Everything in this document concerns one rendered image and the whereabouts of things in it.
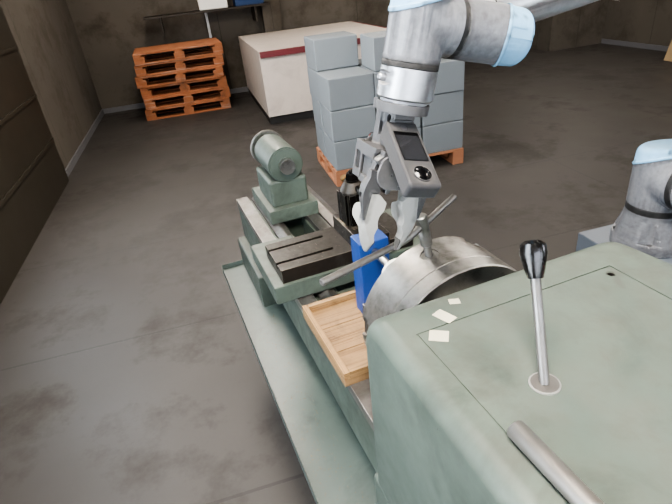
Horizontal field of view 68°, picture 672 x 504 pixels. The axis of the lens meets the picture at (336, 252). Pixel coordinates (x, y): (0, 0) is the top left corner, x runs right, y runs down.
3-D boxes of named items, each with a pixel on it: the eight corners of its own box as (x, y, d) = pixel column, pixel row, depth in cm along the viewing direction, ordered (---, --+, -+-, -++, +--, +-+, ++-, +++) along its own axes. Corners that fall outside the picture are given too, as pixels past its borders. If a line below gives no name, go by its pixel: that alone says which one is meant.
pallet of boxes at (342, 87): (428, 140, 537) (427, 19, 478) (463, 162, 468) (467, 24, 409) (317, 160, 516) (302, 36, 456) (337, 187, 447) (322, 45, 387)
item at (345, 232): (390, 246, 147) (389, 231, 145) (359, 255, 144) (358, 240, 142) (361, 220, 164) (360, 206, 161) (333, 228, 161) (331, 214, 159)
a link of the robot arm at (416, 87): (449, 74, 63) (393, 67, 59) (442, 111, 64) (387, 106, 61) (419, 67, 69) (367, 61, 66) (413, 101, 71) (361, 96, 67)
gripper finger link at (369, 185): (377, 220, 72) (397, 163, 69) (382, 224, 70) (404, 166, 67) (349, 214, 69) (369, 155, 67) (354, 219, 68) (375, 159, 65)
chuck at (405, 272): (527, 349, 106) (516, 228, 89) (400, 420, 100) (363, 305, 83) (500, 326, 113) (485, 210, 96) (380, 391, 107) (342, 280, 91)
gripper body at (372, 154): (394, 177, 77) (409, 97, 72) (423, 196, 69) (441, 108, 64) (349, 177, 74) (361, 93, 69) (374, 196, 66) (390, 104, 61)
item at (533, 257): (555, 279, 58) (560, 244, 56) (533, 287, 57) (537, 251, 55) (531, 264, 62) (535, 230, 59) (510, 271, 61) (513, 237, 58)
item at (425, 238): (430, 262, 93) (418, 211, 86) (440, 265, 91) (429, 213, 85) (423, 269, 92) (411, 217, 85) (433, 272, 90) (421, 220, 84)
